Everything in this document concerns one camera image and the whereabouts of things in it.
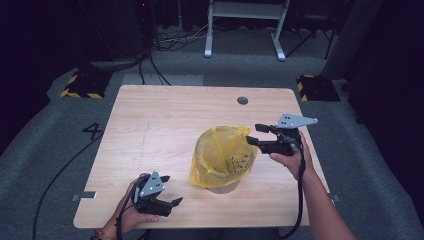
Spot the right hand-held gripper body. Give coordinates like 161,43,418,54
259,113,319,157

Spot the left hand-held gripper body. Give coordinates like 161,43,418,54
133,170,174,218

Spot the yellow plastic bag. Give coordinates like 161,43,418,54
188,124,260,190

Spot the clear plastic bin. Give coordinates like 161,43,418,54
203,179,242,195

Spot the person's right hand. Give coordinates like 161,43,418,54
268,131,315,181

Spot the person's left hand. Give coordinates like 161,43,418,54
105,178,161,236

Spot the black yellow striped base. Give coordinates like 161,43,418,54
296,74,342,103
60,68,113,100

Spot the black tripod stand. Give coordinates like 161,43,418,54
285,13,338,62

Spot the white metal stand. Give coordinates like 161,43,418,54
203,0,292,62

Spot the grey column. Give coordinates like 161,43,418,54
320,0,385,82

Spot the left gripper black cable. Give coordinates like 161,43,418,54
114,173,151,240

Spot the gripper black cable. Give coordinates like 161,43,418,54
279,141,308,240
114,173,151,240

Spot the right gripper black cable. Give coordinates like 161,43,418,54
279,141,308,240

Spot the wrist bracelet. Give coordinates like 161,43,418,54
90,229,113,240

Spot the long black floor cable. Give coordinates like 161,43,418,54
31,132,104,240

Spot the bundle of floor cables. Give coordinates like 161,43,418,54
151,22,214,53

